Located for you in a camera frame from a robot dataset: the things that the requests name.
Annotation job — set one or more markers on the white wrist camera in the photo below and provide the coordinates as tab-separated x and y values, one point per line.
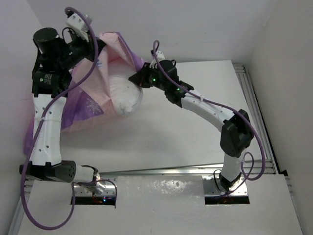
157	56
76	23

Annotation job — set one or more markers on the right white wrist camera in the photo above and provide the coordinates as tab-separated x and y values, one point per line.
157	56

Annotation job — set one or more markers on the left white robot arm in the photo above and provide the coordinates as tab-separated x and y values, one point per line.
44	161

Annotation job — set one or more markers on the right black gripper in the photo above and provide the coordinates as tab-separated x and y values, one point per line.
141	77

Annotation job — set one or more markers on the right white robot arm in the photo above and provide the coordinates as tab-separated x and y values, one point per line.
236	135

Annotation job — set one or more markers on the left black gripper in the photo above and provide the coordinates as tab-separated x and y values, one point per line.
88	46

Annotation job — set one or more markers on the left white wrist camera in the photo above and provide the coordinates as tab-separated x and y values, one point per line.
76	23

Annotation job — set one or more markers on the white pillow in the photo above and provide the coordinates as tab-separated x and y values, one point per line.
125	95

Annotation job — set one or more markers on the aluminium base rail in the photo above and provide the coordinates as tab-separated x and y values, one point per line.
203	181

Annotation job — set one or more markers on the pink printed pillowcase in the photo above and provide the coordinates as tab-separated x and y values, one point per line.
90	104

